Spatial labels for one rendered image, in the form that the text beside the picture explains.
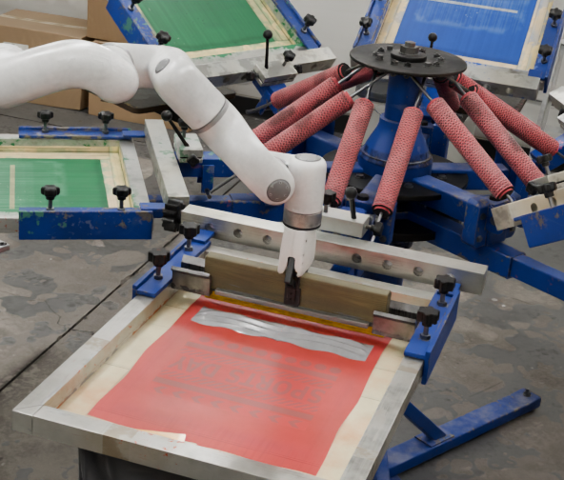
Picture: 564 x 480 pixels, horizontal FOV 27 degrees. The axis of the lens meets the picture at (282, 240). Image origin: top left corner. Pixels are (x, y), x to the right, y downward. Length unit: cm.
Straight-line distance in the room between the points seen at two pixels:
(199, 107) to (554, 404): 238
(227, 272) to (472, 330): 233
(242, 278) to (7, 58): 65
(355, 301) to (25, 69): 77
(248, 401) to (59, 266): 281
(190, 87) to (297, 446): 66
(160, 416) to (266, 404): 19
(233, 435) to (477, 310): 286
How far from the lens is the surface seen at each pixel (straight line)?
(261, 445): 201
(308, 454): 200
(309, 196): 227
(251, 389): 216
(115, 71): 209
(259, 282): 239
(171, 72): 214
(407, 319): 231
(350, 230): 261
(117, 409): 208
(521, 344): 460
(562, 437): 406
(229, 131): 218
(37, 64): 211
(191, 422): 206
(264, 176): 218
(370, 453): 196
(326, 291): 235
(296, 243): 229
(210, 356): 226
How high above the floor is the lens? 205
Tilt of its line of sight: 23 degrees down
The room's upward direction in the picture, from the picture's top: 5 degrees clockwise
